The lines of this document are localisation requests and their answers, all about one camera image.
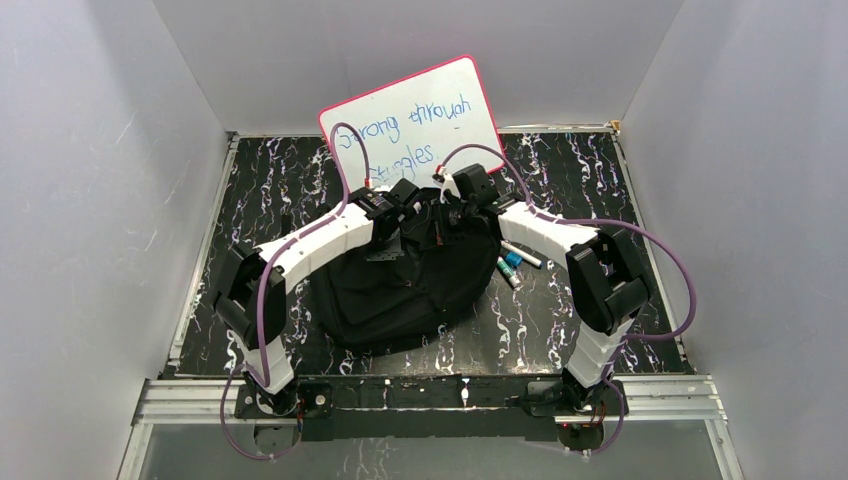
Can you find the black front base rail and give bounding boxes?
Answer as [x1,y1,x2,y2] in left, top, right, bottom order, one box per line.
[297,374,630,449]

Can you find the pink framed whiteboard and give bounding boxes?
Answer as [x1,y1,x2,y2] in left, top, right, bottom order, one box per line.
[318,55,504,191]

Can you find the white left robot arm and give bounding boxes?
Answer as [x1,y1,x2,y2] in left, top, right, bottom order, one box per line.
[212,180,420,416]

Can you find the black student backpack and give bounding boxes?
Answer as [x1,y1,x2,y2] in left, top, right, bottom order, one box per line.
[309,210,499,350]

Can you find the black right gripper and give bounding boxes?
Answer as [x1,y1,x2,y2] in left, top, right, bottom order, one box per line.
[420,198,477,251]

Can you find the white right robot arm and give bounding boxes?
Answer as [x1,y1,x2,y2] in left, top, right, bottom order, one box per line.
[433,164,652,414]

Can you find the blue capped white marker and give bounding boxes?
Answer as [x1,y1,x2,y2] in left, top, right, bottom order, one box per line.
[501,241,542,269]

